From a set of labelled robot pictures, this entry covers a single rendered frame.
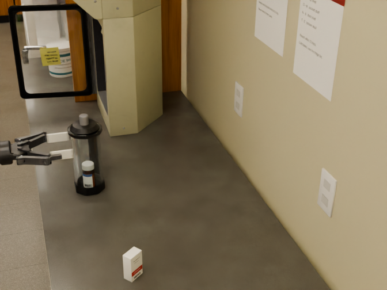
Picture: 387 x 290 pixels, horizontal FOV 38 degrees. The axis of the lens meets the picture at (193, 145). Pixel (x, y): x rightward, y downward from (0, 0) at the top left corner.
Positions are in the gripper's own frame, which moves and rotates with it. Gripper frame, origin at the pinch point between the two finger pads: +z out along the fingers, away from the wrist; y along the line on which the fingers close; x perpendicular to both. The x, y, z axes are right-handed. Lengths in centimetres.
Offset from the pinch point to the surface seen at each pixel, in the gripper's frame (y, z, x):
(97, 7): 34, 18, -34
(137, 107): 34.5, 31.1, 6.0
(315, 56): -40, 62, -38
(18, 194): 151, -21, 112
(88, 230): -23.6, 2.7, 17.1
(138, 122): 34.7, 31.4, 12.9
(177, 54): 71, 58, 0
